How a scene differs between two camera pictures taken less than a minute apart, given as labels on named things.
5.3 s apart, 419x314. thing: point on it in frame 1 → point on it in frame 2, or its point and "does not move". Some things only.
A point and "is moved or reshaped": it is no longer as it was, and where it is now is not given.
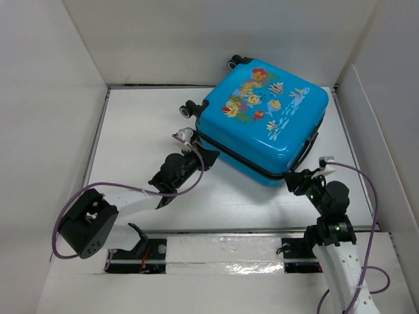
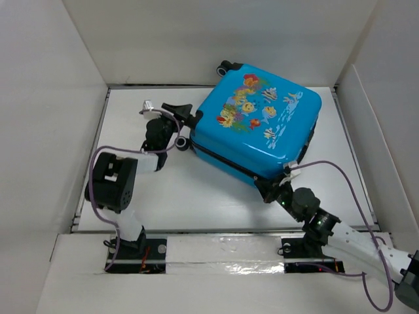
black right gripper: x=301 y=179 → x=268 y=188
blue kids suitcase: x=259 y=120 is moved or reshaped
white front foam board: x=226 y=274 does not move
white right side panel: x=380 y=103 does not move
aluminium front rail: x=236 y=232 does not move
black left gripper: x=208 y=157 → x=181 y=113
